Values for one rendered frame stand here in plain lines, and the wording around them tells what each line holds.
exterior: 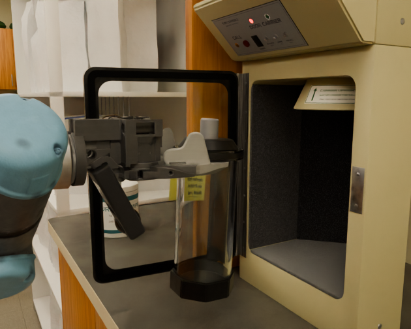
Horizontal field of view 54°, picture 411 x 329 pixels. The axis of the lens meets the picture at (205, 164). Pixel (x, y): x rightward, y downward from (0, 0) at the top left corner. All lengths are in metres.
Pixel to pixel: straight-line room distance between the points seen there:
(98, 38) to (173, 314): 1.23
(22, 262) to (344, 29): 0.49
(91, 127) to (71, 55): 1.31
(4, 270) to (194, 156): 0.27
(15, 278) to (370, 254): 0.49
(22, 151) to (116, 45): 1.44
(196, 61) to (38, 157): 0.59
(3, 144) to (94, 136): 0.23
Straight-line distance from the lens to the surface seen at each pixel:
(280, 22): 0.68
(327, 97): 0.72
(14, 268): 0.44
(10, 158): 0.32
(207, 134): 0.61
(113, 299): 0.87
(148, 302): 0.85
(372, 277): 0.71
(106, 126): 0.54
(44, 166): 0.33
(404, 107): 0.69
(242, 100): 0.86
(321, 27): 0.63
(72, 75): 1.83
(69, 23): 1.84
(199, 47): 0.87
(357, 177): 0.65
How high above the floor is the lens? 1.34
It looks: 9 degrees down
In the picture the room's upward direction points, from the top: straight up
